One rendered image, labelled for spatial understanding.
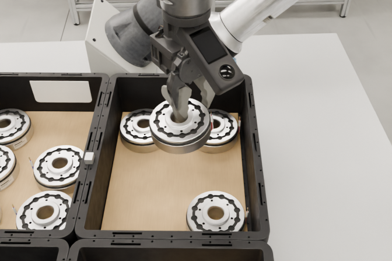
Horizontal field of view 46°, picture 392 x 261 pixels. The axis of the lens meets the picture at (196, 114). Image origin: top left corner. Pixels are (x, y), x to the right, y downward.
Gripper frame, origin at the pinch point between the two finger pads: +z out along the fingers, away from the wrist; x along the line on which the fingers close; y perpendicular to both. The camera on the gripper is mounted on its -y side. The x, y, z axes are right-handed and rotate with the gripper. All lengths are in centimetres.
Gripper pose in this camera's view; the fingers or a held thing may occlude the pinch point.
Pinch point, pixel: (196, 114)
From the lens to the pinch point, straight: 78.5
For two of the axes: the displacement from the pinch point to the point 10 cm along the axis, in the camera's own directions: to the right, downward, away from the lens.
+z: 0.1, 7.2, 6.9
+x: -7.9, 4.3, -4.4
